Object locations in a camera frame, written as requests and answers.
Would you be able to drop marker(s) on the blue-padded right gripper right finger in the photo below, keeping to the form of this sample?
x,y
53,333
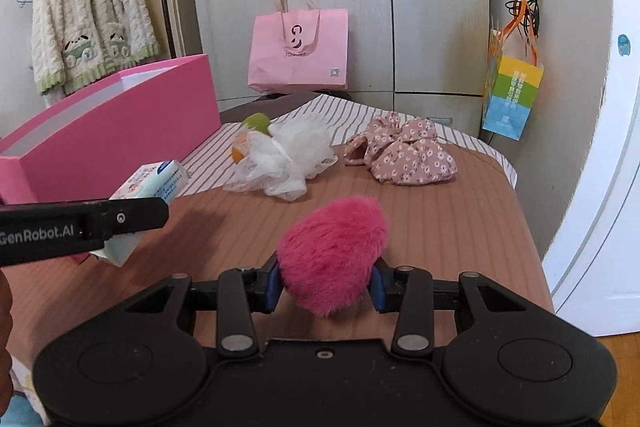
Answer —
x,y
382,286

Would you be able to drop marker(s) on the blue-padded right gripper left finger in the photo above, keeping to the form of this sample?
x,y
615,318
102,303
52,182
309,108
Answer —
x,y
274,284

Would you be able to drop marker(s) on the pink fluffy pompom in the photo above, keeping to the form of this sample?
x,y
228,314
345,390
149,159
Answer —
x,y
326,259

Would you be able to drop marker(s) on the white mesh bath pouf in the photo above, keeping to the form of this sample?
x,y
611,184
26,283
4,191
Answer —
x,y
281,161

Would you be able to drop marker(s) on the white tissue pack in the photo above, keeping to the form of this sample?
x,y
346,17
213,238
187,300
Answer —
x,y
152,187

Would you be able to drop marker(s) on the person's left hand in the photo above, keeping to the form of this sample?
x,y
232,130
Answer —
x,y
6,323

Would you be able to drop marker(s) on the pink storage box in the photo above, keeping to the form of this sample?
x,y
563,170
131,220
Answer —
x,y
85,146

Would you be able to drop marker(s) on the pink floral fabric scrunchie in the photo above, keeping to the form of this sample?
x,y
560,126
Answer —
x,y
401,153

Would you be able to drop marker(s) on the orange egg-shaped sponge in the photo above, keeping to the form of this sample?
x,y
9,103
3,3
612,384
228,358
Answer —
x,y
239,147

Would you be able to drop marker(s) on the striped bed sheet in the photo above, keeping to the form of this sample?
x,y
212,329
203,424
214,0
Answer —
x,y
210,165

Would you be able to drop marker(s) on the green egg-shaped sponge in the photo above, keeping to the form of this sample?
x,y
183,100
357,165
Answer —
x,y
257,122

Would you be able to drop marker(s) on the dark chair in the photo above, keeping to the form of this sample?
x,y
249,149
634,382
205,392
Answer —
x,y
271,107

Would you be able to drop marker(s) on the white door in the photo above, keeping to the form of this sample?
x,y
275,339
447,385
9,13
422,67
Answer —
x,y
592,264

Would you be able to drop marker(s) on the cream knitted cardigan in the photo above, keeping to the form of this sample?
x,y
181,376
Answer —
x,y
78,42

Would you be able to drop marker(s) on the pink paper shopping bag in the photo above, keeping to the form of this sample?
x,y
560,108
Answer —
x,y
300,50

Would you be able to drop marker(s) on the colourful striped gift bag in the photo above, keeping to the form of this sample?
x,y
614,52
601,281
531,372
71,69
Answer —
x,y
512,82

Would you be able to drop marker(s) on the black wall hook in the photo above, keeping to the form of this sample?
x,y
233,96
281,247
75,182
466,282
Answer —
x,y
533,1

